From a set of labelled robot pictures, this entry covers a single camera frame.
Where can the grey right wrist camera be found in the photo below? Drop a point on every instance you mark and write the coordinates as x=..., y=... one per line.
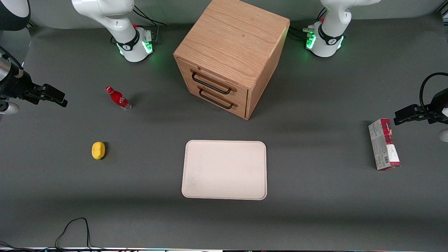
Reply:
x=9, y=108

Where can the wooden drawer front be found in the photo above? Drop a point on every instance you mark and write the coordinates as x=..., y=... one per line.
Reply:
x=224, y=78
x=241, y=106

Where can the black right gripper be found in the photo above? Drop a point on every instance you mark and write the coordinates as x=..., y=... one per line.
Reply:
x=15, y=85

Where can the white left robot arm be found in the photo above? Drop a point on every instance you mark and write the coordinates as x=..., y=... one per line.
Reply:
x=330, y=35

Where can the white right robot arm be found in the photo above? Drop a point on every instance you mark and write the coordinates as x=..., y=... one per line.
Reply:
x=119, y=21

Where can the red coke bottle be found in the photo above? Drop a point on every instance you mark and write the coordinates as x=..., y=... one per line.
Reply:
x=119, y=99

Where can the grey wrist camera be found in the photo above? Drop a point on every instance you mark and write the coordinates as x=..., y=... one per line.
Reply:
x=444, y=135
x=9, y=108

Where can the red and white carton box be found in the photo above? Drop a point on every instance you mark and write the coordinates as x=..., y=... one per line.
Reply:
x=385, y=147

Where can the yellow lemon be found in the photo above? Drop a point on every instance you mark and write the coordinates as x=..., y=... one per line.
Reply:
x=98, y=150

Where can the wooden drawer cabinet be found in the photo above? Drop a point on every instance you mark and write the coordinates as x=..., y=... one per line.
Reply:
x=234, y=38

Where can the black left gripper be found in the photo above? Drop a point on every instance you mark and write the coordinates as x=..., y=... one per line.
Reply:
x=436, y=106

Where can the beige plastic tray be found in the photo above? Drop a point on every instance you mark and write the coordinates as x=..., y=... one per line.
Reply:
x=224, y=170

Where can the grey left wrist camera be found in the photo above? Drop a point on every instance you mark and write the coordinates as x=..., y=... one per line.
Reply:
x=444, y=135

